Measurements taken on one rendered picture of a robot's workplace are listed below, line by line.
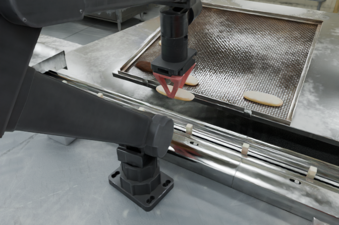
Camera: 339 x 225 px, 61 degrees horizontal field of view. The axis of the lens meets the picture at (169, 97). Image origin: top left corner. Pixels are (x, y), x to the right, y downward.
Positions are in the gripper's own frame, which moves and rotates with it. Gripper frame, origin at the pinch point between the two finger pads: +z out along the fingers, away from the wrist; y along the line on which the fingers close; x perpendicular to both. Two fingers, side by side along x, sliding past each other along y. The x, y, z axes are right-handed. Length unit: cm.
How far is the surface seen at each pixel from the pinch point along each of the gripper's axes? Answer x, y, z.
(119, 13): 180, 199, 78
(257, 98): -17.0, 12.4, 4.6
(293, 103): -25.6, 14.9, 5.0
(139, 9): 180, 239, 85
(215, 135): -11.1, -0.3, 9.6
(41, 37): 82, 26, 14
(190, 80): 1.5, 11.9, 4.7
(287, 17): -15, 57, -1
